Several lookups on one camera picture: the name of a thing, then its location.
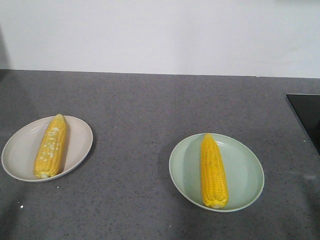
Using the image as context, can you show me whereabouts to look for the pale yellow corn cob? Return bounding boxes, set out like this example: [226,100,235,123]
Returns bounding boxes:
[33,114,67,179]

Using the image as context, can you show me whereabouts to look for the black induction cooktop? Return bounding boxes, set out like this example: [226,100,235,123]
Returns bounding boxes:
[286,93,320,154]

